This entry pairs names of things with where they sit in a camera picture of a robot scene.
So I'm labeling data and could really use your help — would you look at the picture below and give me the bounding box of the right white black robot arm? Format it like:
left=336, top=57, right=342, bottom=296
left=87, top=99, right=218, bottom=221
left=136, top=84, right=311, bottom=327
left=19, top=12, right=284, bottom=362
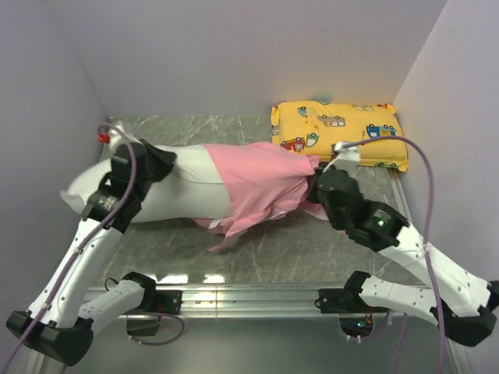
left=307, top=164, right=498, bottom=347

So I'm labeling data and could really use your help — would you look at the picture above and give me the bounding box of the yellow cartoon vehicle pillow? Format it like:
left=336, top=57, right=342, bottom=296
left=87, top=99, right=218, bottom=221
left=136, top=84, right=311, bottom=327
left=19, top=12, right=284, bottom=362
left=271, top=100, right=409, bottom=172

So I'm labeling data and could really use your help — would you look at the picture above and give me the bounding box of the white pillow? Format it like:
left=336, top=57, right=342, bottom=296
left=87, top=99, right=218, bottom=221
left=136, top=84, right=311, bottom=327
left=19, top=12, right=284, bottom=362
left=59, top=145, right=232, bottom=223

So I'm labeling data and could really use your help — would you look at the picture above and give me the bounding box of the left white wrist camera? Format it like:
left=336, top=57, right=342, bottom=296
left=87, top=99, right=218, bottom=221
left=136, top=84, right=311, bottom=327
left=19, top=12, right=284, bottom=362
left=97, top=121, right=131, bottom=152

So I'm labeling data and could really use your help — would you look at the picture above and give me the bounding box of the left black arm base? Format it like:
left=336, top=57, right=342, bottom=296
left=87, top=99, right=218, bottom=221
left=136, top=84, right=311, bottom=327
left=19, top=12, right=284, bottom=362
left=122, top=272, right=185, bottom=346

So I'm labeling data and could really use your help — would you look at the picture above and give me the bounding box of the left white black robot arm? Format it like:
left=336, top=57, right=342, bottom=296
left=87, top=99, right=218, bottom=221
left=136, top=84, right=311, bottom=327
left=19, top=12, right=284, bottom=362
left=6, top=141, right=177, bottom=366

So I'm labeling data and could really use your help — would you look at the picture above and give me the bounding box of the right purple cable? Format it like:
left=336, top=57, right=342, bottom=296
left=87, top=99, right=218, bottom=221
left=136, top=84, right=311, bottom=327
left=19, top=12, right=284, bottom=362
left=342, top=135, right=448, bottom=374

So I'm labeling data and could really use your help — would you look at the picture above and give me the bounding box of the purple cable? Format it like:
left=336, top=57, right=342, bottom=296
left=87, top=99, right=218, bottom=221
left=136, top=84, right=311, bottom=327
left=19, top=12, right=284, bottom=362
left=0, top=122, right=186, bottom=374
left=342, top=135, right=448, bottom=374

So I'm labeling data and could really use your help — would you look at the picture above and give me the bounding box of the aluminium mounting rail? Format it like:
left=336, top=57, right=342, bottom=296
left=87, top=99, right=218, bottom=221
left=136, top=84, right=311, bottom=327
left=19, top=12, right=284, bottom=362
left=41, top=283, right=457, bottom=319

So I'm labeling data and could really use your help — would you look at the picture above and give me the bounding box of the pink satin pillowcase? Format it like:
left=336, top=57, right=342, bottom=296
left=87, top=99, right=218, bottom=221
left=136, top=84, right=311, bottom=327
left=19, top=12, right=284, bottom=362
left=196, top=143, right=327, bottom=252

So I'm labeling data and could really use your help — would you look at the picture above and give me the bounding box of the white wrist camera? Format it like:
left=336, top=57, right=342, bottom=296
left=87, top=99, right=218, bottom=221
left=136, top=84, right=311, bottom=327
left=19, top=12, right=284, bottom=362
left=323, top=142, right=361, bottom=175
left=97, top=121, right=131, bottom=152

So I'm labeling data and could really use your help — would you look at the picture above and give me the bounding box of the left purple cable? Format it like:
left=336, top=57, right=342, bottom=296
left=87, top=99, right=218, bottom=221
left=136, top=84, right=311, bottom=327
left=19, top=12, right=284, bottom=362
left=0, top=122, right=186, bottom=374

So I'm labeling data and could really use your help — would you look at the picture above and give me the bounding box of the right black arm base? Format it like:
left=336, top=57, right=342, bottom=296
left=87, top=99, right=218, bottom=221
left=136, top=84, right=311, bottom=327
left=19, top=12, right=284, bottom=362
left=314, top=270, right=391, bottom=344

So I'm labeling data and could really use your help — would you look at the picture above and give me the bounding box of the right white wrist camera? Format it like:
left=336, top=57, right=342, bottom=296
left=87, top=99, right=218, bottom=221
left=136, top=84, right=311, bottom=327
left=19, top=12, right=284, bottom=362
left=323, top=142, right=361, bottom=175

